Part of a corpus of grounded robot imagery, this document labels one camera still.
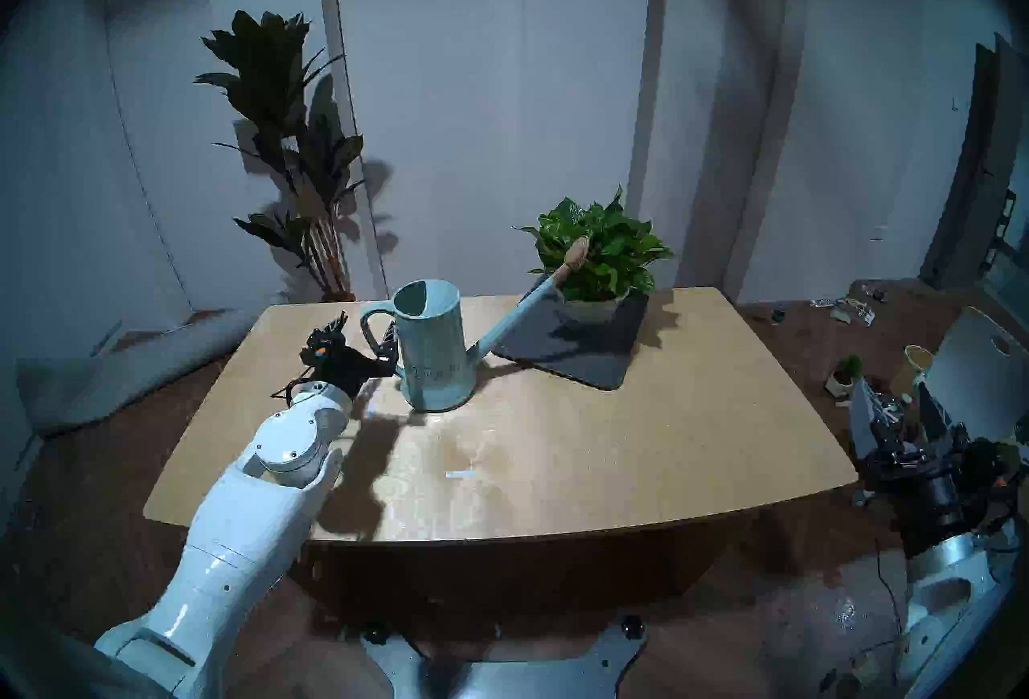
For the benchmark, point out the black base knob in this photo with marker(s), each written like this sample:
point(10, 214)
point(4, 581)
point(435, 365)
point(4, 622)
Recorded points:
point(633, 627)
point(374, 633)

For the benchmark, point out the small potted floor plant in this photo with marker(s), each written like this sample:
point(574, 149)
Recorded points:
point(842, 376)

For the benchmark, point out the light blue watering can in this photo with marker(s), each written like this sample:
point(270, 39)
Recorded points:
point(434, 360)

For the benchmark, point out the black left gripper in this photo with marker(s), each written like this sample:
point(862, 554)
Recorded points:
point(347, 374)

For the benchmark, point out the small tan floor item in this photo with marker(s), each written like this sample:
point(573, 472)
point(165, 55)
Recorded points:
point(856, 672)

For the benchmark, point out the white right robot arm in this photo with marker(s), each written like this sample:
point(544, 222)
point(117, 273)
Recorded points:
point(944, 601)

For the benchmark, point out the dark grey tray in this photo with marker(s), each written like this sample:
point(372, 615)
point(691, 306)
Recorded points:
point(571, 356)

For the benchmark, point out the pile of small floor clutter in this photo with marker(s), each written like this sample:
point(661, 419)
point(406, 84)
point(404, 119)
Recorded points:
point(852, 311)

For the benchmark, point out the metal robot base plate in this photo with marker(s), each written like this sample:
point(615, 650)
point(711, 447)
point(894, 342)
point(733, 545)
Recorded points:
point(563, 673)

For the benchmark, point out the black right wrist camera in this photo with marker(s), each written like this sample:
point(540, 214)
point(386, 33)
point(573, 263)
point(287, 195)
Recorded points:
point(989, 460)

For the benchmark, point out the small dark floor bottle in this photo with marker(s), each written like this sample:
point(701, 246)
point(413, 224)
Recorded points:
point(875, 294)

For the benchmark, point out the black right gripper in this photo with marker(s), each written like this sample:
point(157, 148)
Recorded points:
point(932, 496)

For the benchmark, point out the clear plastic bottle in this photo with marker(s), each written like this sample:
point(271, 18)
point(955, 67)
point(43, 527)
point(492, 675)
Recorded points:
point(778, 315)

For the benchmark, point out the white chair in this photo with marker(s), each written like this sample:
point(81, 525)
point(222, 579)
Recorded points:
point(977, 376)

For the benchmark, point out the tall dark leafy floor plant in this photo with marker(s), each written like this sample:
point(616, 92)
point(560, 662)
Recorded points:
point(265, 62)

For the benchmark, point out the green potted pothos plant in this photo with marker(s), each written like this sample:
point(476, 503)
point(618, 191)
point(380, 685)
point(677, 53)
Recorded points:
point(603, 251)

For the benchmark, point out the black metal rack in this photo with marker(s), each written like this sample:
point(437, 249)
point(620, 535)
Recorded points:
point(999, 231)

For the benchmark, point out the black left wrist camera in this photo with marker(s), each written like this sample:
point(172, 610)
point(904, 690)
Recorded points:
point(321, 342)

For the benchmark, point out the yellow cup on floor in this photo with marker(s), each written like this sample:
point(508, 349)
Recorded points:
point(916, 364)

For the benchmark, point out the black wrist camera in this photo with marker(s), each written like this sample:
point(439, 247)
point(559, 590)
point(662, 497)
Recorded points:
point(989, 460)
point(321, 342)

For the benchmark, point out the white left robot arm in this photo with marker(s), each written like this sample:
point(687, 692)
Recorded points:
point(249, 512)

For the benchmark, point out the dark door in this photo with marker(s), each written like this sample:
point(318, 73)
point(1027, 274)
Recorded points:
point(969, 175)

